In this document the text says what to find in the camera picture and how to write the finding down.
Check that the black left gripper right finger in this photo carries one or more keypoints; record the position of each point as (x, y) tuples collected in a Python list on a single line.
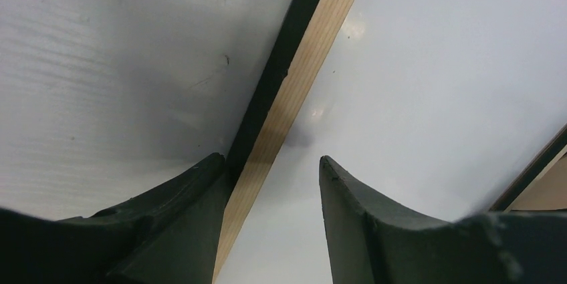
[(373, 239)]

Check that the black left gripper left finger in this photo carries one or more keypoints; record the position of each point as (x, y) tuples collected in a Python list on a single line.
[(168, 234)]

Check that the wooden picture frame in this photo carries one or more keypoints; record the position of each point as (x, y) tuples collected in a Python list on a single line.
[(301, 74)]

